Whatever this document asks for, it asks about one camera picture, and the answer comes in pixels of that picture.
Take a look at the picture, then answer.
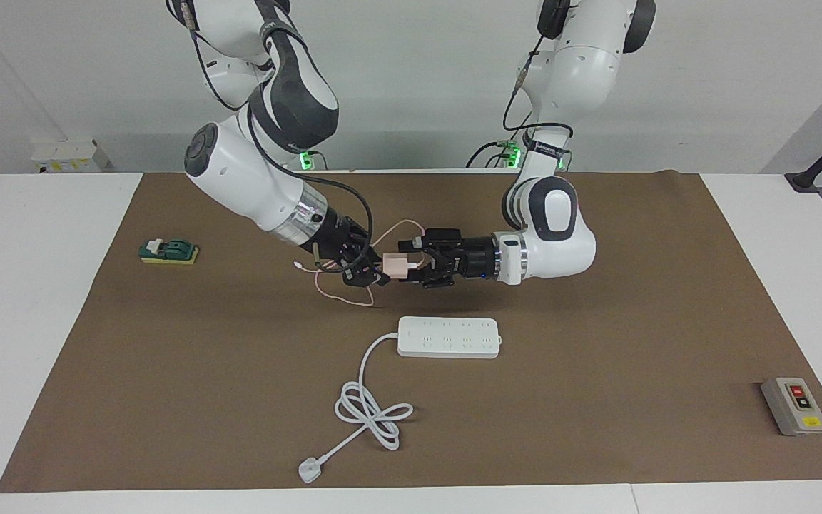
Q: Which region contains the green knife switch block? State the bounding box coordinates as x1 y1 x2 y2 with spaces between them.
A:
138 238 200 267

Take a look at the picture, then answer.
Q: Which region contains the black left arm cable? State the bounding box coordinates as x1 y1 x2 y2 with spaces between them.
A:
502 29 574 138

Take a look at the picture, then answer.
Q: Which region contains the pink charger adapter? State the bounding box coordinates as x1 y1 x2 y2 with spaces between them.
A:
382 253 420 278

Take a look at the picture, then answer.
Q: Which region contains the black base cable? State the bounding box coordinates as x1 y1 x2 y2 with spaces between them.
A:
465 138 520 171

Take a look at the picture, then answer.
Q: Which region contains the white box with yellow labels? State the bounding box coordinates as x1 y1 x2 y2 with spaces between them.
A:
30 138 109 175

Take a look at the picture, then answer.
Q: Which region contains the brown table mat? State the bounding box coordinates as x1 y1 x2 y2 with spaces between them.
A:
0 170 822 494

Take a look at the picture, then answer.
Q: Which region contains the white power cord with plug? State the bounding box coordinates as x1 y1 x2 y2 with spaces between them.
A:
298 331 415 485

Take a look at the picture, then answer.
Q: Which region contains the grey push button box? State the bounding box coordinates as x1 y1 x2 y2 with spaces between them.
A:
761 376 822 437

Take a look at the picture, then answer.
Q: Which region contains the white power strip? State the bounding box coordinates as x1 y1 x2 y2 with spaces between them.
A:
397 316 502 360

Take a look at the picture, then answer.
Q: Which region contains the pink charging cable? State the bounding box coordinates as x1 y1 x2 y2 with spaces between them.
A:
295 219 427 308

